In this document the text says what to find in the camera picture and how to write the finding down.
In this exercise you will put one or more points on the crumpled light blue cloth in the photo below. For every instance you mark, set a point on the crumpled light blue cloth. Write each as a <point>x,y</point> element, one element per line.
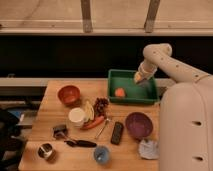
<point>148,149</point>

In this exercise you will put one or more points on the red-orange bowl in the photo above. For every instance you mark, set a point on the red-orange bowl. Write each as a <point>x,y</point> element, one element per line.
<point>69,95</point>

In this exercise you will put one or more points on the orange carrot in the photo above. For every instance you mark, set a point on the orange carrot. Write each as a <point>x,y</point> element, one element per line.
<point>96,122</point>

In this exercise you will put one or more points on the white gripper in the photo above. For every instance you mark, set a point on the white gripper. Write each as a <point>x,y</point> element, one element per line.
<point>145,71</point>

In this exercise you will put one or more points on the white cup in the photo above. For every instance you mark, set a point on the white cup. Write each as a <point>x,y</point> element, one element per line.
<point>77,116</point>

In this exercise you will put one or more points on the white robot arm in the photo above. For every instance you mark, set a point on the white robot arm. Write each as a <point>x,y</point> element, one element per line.
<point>186,111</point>

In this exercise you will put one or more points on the orange object in tray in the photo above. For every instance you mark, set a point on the orange object in tray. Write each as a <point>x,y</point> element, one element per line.
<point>119,92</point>

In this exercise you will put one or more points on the black chair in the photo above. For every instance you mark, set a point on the black chair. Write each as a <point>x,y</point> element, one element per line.
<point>8,138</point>

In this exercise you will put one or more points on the yellow banana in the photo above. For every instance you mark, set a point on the yellow banana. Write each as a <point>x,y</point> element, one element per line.
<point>89,111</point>

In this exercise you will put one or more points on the purple bowl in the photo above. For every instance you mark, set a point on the purple bowl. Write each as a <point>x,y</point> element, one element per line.
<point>138,125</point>

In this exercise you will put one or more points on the green plastic tray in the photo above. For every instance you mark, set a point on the green plastic tray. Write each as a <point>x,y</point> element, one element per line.
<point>134,94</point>

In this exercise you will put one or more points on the small blue bowl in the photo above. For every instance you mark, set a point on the small blue bowl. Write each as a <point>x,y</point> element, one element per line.
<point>101,154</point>

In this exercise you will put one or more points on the black remote control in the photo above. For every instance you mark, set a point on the black remote control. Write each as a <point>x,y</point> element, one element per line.
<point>117,133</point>

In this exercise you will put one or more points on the silver metal can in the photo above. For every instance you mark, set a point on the silver metal can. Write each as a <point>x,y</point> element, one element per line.
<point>46,152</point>

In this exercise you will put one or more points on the metal spoon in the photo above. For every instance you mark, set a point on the metal spoon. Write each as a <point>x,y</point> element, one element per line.
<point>107,121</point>

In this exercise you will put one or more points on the dark red grapes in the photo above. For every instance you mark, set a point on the dark red grapes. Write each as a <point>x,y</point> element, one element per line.
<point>100,106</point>

